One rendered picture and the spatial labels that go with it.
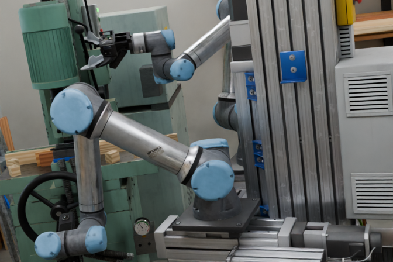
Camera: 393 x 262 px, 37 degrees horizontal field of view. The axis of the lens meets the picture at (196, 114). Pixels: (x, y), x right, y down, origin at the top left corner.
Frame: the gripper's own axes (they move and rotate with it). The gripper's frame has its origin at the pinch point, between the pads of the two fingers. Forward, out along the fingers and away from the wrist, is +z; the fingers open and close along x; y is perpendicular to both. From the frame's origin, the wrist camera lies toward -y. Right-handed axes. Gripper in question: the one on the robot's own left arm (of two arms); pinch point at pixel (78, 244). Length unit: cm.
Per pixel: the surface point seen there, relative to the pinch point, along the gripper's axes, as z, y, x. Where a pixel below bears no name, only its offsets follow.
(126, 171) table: 14.3, -25.4, 16.5
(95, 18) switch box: 25, -95, 9
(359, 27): 171, -131, 158
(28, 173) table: 12.4, -29.9, -19.8
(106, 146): 24.1, -38.7, 8.1
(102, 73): 27, -71, 9
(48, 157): 17.6, -36.5, -13.1
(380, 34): 170, -123, 170
